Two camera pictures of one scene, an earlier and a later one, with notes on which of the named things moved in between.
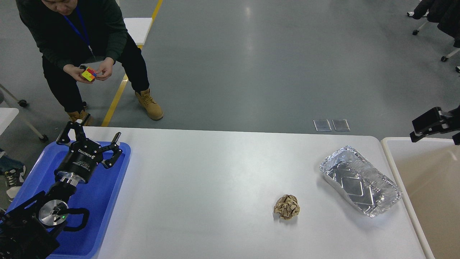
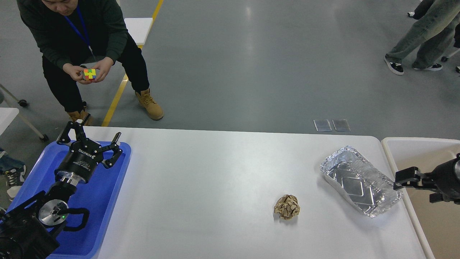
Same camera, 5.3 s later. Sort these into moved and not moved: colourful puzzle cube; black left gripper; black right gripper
Moved: black right gripper
Not moved: black left gripper; colourful puzzle cube
